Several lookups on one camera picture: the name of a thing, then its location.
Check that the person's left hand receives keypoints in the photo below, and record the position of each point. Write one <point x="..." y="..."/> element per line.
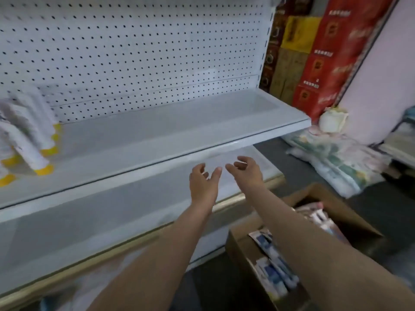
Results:
<point x="202" y="187"/>

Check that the pile of blue white packets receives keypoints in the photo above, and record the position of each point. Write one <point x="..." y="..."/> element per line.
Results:
<point x="275" y="265"/>

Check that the white shelf with gold trim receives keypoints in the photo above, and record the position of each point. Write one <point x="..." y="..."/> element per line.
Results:
<point x="81" y="229"/>

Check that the person's right thumb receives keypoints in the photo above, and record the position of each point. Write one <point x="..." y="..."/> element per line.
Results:
<point x="232" y="169"/>

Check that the person's right forearm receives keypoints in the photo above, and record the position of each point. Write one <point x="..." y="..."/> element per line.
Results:
<point x="308" y="249"/>

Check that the row of white yellow-capped tubes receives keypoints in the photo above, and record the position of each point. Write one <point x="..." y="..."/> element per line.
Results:
<point x="29" y="139"/>

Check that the plastic-wrapped printed packs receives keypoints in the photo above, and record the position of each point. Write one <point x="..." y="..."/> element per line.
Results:
<point x="340" y="158"/>

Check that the person's left forearm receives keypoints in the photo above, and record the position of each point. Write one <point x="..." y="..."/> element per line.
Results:
<point x="162" y="255"/>

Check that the yellow carton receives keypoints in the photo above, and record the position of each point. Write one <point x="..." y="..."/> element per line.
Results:
<point x="300" y="34"/>

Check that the stack of brown cartons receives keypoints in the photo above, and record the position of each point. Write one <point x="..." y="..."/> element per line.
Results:
<point x="282" y="71"/>

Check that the crumpled white plastic bag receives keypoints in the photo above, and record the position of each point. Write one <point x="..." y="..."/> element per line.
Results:
<point x="334" y="120"/>

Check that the white pegboard back panel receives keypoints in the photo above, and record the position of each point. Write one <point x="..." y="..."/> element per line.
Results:
<point x="129" y="45"/>

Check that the white metal shelf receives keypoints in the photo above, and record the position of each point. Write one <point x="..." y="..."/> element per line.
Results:
<point x="162" y="135"/>

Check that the stack of red cartons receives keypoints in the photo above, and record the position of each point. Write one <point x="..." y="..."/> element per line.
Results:
<point x="337" y="51"/>

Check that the person's left thumb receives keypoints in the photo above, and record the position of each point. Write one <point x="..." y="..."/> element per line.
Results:
<point x="216" y="174"/>

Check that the brown cardboard box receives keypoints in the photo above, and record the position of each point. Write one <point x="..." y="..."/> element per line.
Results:
<point x="343" y="208"/>

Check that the person's right hand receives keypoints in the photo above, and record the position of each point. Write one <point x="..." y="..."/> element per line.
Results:
<point x="249" y="174"/>

